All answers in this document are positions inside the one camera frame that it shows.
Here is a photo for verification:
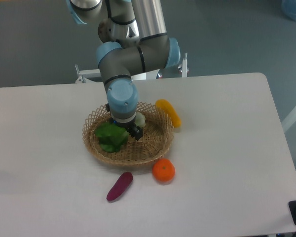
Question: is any blue plastic bag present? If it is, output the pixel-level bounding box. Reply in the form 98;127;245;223
281;0;296;21

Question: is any yellow pepper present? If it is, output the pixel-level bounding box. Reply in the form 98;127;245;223
155;99;182;128

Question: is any green bok choy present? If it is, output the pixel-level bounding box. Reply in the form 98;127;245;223
94;112;147;153

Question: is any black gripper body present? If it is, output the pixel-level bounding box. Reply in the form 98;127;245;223
109;118;137;132

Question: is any white table leg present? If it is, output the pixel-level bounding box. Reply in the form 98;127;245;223
281;106;296;133

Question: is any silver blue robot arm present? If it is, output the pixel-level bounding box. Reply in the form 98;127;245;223
67;0;181;139

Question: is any purple sweet potato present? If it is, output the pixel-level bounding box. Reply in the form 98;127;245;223
106;172;133;202

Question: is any orange tangerine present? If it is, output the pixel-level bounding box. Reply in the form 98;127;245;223
152;158;176;183

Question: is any woven wicker basket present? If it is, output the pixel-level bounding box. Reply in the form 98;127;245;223
82;102;174;166

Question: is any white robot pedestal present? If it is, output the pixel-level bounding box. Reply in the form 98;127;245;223
98;19;161;81

